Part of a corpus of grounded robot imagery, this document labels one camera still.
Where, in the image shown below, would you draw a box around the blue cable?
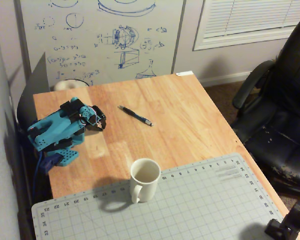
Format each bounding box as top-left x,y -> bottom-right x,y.
32,149 -> 45,202

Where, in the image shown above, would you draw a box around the white window blinds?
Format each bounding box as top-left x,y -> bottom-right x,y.
192,0 -> 300,52

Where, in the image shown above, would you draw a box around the white round roll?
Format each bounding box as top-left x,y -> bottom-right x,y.
53,79 -> 91,92

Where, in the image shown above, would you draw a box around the black leather office chair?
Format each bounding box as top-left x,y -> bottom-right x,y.
230,9 -> 300,197

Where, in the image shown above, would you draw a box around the grey cutting mat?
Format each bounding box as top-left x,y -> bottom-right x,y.
31,152 -> 291,240

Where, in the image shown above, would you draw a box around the black camera stand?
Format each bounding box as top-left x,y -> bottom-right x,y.
264,201 -> 300,240

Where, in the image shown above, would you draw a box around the white ceramic mug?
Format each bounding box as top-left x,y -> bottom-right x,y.
129,157 -> 162,204

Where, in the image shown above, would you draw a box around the dark blue pen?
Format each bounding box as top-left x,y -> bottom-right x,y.
118,105 -> 154,127

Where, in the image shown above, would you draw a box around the dark blue table clamp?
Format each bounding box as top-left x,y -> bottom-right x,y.
38,153 -> 63,175

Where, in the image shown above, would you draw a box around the whiteboard with blue drawings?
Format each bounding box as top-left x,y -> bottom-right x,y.
14,0 -> 187,87

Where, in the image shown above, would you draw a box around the dark grey flat panel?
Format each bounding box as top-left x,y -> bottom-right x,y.
16,51 -> 51,126

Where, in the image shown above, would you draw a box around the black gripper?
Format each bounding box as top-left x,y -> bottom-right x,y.
84,105 -> 108,132

